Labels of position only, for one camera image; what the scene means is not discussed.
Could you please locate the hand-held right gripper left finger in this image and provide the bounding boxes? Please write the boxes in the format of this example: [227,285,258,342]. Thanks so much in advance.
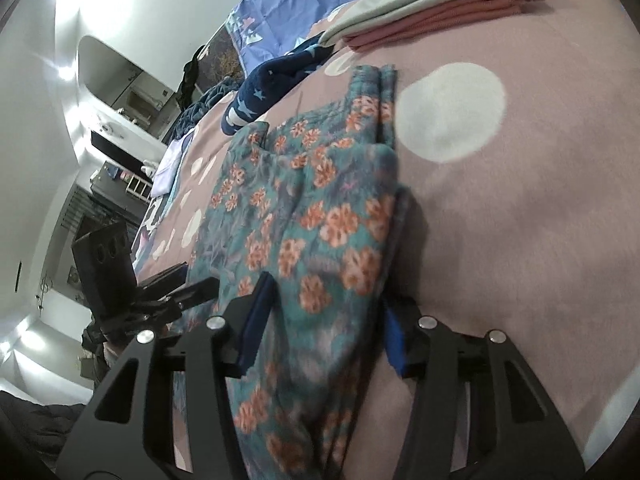
[56,270,278,480]

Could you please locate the person's left forearm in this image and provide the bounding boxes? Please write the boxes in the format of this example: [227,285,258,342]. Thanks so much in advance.
[79,327,126,396]

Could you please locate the teal knitted blanket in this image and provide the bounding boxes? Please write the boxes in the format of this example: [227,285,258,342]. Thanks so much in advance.
[165,76,249,143]

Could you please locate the pink folded cloth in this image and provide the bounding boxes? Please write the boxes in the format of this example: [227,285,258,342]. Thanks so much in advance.
[345,0,542,52]

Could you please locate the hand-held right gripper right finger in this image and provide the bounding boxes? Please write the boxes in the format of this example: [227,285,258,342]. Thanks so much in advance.
[382,295,586,480]

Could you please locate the dark cabinet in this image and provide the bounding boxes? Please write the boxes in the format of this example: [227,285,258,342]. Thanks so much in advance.
[89,160,151,208]

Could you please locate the person's dark jacket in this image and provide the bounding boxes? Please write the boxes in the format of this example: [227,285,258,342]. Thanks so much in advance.
[0,390,90,466]

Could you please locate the white cloth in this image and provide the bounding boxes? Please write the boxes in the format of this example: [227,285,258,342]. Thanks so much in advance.
[150,132,195,197]

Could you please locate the blue triangle print bedsheet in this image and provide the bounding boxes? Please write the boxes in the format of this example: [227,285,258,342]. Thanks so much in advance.
[225,0,468,82]

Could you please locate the black television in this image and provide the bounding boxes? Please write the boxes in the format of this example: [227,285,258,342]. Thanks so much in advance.
[90,130,168,162]

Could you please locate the arched doorway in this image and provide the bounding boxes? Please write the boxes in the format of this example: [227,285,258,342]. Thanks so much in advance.
[77,35,177,127]

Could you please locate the navy star print garment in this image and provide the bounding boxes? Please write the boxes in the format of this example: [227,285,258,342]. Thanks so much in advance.
[220,39,337,137]

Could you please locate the dark hanging clothing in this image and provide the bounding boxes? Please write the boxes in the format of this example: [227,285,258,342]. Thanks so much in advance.
[175,45,209,111]

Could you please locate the brown patterned headboard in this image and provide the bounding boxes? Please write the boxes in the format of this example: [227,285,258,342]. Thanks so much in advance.
[199,24,247,93]

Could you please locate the white slatted crate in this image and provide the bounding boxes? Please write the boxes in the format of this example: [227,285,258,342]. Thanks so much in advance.
[126,176,153,202]

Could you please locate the pink dotted blanket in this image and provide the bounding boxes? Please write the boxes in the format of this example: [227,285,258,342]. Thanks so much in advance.
[132,0,640,480]

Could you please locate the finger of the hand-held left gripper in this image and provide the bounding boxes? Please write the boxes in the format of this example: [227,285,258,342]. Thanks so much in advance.
[136,261,190,297]
[150,276,222,312]

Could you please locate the teal floral pants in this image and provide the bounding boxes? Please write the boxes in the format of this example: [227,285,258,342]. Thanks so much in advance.
[187,64,415,480]

